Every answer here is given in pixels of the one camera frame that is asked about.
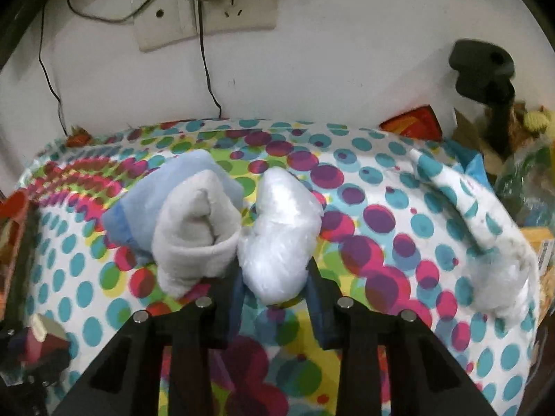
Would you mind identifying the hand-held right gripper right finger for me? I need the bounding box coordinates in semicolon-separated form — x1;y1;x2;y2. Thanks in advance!
306;258;499;416

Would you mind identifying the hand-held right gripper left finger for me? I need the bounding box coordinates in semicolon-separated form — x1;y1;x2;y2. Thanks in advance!
51;264;247;416

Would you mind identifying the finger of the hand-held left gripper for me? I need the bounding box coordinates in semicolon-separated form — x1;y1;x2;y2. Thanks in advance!
0;347;72;399

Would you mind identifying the clear plastic bag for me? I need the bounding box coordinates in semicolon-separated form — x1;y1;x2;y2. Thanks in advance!
238;168;324;305
466;247;538;323

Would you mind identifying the round red tray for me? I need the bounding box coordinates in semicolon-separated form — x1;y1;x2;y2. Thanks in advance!
0;188;42;326

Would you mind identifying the polka dot tablecloth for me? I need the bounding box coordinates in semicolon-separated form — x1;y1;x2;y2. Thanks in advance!
9;118;547;416

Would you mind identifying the light blue sock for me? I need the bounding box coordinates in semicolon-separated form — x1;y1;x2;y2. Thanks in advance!
102;149;246;265

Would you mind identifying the red snack packet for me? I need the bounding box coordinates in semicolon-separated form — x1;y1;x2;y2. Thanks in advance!
379;105;443;140

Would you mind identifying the small yellow box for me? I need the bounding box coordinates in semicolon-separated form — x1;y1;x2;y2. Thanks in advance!
520;225;555;269

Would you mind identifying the red candy wrapper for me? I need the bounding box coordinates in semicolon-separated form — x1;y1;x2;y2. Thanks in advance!
66;127;92;147

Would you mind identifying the brown cardboard box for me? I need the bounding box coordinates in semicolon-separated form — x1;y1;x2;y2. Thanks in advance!
451;108;499;161

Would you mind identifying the yellow plush toy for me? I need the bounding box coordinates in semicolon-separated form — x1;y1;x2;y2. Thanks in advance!
522;106;555;137

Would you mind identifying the black clamp stand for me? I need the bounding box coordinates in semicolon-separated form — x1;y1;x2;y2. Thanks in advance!
448;40;516;159

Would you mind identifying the black adapter cable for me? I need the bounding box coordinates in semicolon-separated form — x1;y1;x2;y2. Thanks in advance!
197;0;224;120

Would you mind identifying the thin black cable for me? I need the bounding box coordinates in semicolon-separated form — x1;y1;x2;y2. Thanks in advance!
38;6;69;137

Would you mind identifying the beige wall socket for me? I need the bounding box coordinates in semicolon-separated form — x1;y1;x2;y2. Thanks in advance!
195;0;278;35

